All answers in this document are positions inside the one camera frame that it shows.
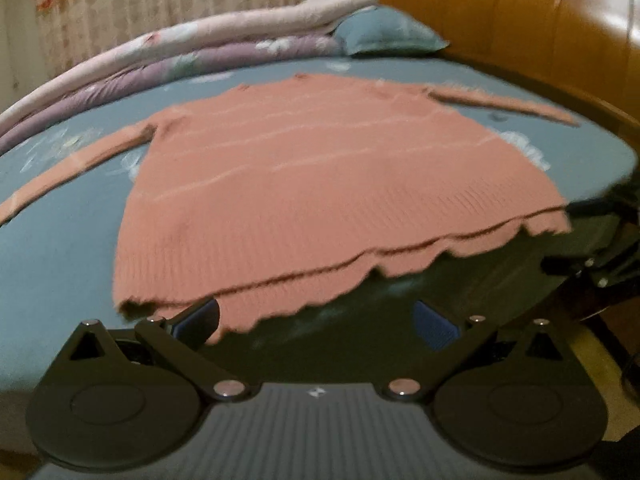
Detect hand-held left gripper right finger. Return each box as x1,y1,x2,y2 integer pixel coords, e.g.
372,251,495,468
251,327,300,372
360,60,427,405
382,301,588,403

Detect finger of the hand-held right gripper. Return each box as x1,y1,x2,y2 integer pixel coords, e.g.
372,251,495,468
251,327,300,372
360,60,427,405
565,185,640,217
541,247,640,301

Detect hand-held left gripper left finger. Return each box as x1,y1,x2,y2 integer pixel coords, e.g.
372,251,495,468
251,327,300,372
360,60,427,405
50,297,251,403

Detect pink striped knit sweater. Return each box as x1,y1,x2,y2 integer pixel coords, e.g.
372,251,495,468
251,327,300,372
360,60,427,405
0,72,583,346

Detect bed with blue floral sheet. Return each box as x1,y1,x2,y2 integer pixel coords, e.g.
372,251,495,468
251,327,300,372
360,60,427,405
0,55,640,396

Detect wooden headboard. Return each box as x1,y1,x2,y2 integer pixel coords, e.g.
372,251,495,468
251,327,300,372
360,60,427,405
357,0,640,136

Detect purple floral quilt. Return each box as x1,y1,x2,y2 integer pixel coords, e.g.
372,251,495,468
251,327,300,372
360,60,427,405
0,35,346,153

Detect blue pillow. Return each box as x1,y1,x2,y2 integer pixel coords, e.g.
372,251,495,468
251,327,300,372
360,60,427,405
332,6,450,57

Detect pink floral quilt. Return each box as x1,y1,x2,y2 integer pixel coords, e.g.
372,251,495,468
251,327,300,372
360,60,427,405
0,0,381,133

